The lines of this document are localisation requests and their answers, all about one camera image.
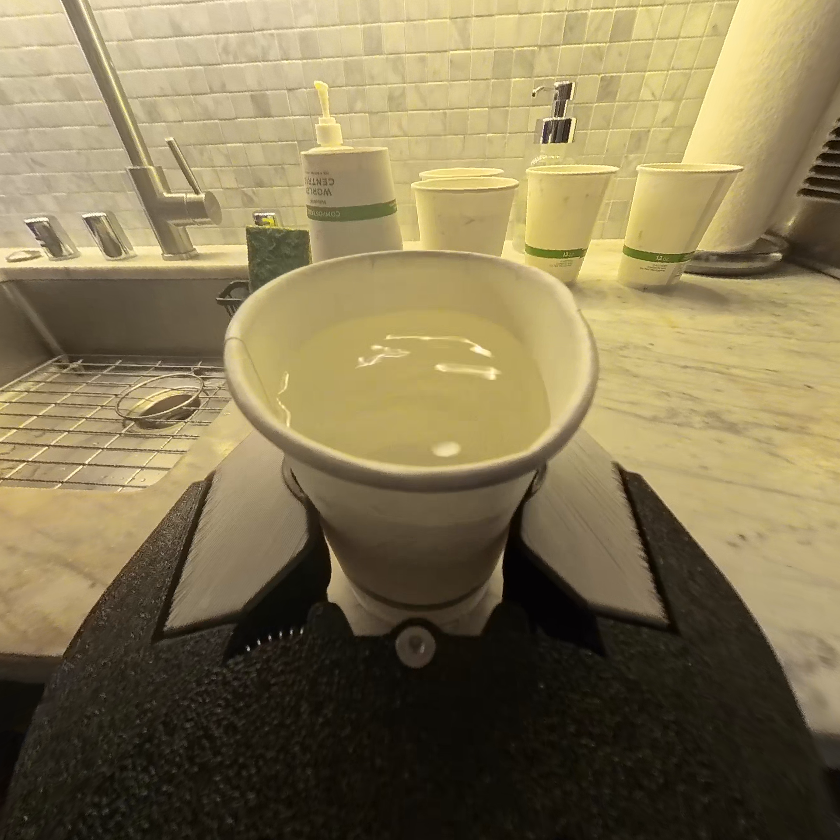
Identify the stack of paper cups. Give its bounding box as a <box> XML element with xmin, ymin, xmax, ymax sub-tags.
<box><xmin>300</xmin><ymin>146</ymin><xmax>404</xmax><ymax>263</ymax></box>

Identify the yellow green sponge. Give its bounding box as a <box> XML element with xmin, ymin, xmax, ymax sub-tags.
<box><xmin>246</xmin><ymin>225</ymin><xmax>311</xmax><ymax>293</ymax></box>

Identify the wire sink grid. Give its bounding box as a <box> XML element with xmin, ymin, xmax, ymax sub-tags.
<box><xmin>0</xmin><ymin>354</ymin><xmax>231</xmax><ymax>490</ymax></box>

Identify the stainless steel vented appliance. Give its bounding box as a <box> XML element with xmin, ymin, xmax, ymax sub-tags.
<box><xmin>784</xmin><ymin>98</ymin><xmax>840</xmax><ymax>280</ymax></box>

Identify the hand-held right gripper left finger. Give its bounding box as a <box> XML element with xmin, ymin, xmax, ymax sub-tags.
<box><xmin>163</xmin><ymin>433</ymin><xmax>332</xmax><ymax>636</ymax></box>

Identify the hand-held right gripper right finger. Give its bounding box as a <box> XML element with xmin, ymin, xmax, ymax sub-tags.
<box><xmin>497</xmin><ymin>430</ymin><xmax>672</xmax><ymax>630</ymax></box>

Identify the stainless steel sink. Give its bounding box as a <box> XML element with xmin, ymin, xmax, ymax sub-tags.
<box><xmin>0</xmin><ymin>279</ymin><xmax>250</xmax><ymax>493</ymax></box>

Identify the paper towel roll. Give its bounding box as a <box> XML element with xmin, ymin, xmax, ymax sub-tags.
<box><xmin>682</xmin><ymin>0</ymin><xmax>840</xmax><ymax>253</ymax></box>

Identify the glass soap dispenser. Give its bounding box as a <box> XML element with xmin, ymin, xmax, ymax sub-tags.
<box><xmin>525</xmin><ymin>80</ymin><xmax>580</xmax><ymax>170</ymax></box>

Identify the steel gooseneck faucet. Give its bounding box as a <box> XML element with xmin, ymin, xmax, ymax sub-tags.
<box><xmin>60</xmin><ymin>0</ymin><xmax>223</xmax><ymax>261</ymax></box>

